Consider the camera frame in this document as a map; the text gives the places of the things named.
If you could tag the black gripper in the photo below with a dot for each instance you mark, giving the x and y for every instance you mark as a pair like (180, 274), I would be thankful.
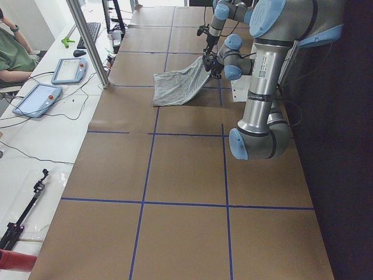
(212, 62)
(209, 41)

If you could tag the navy white striped polo shirt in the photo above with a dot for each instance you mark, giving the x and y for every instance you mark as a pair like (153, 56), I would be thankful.
(178, 87)

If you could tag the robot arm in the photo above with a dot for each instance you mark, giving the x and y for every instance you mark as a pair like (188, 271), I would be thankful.
(275, 27)
(223, 10)

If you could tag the black computer mouse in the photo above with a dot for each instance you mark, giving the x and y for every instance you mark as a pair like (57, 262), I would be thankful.
(79, 53)

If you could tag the brown paper table cover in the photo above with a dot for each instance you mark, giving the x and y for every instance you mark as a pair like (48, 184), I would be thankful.
(155, 192)

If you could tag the blue teach pendant tablet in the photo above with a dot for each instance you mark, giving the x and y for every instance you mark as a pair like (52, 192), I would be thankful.
(69, 71)

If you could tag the green plastic tool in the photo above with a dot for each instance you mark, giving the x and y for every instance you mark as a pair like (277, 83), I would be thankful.
(67, 40)

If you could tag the seated person green shirt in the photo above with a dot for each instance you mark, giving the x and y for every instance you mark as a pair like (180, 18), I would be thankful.
(17, 61)

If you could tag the black tripod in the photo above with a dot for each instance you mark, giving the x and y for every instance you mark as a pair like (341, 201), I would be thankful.
(15, 229)

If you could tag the red cylinder object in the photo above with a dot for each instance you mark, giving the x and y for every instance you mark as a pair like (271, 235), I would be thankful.
(15, 261)

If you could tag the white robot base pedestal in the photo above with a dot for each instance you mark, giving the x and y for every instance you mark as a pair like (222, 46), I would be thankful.
(242, 90)

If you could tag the aluminium frame post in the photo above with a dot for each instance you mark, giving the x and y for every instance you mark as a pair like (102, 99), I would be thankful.
(81, 24)

